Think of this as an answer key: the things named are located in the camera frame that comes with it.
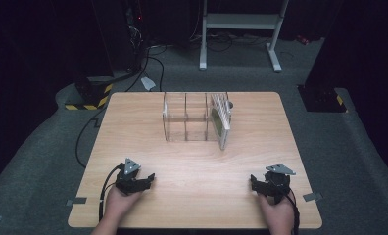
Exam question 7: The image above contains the white book with green picture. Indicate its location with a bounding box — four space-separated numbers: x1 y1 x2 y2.
210 93 232 152

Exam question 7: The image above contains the black base with yellow corner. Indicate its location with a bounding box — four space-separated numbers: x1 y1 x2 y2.
296 83 349 114

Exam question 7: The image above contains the white metal stand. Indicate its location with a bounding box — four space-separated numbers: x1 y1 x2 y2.
198 0 290 73

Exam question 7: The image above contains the black equipment tower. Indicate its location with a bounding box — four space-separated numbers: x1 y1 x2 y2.
90 0 151 74

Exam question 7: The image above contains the person's right hand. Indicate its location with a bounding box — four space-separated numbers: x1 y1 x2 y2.
256 190 296 235

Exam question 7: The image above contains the grey tape strip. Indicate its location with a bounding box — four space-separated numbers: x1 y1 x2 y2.
302 192 324 203
66 196 88 208

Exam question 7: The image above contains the black yellow striped base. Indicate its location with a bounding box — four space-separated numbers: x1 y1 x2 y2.
64 75 115 112

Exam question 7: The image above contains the grey floor tape patch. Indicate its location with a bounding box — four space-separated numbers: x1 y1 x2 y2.
139 76 157 92

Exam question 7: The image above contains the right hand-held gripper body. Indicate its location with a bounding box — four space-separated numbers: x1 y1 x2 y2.
264 164 297 206

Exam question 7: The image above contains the small red object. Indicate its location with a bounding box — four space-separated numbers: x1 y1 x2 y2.
295 34 312 46

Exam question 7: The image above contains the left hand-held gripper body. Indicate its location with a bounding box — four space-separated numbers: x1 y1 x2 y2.
115 158 143 197

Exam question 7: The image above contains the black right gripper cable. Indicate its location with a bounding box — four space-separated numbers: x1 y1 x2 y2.
285 192 301 235

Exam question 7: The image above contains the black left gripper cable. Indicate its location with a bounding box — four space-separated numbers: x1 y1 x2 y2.
98 164 123 223

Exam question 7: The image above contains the clear acrylic book rack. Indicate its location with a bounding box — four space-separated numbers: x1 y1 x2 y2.
162 91 232 143

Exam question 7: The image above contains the long black floor cable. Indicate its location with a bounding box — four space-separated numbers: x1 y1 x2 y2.
74 55 166 169

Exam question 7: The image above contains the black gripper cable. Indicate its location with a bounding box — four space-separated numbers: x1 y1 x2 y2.
285 192 301 235
98 164 123 223

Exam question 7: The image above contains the person's left hand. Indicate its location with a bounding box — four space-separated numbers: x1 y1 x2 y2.
104 185 145 227

